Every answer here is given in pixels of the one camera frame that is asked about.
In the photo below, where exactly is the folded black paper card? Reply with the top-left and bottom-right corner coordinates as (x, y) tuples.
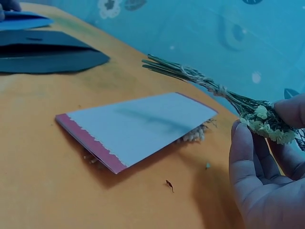
(0, 30), (111, 74)

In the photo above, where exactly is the dried yellow flower bouquet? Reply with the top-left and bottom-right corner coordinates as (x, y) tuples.
(142, 54), (305, 152)

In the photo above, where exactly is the dried cream flower sprig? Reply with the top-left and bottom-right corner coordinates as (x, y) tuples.
(82, 117), (218, 168)

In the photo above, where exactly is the person's right hand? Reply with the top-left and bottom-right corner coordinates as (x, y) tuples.
(228, 94), (305, 229)

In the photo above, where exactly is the brown dried petal scrap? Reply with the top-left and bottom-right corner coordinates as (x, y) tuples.
(165, 179), (175, 193)

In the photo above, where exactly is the blue paper card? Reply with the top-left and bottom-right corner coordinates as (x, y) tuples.
(0, 10), (54, 31)

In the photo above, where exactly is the person's left hand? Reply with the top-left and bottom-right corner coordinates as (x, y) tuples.
(0, 0), (22, 22)

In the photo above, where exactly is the white card with red edge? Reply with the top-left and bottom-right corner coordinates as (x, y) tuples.
(55, 92), (219, 175)

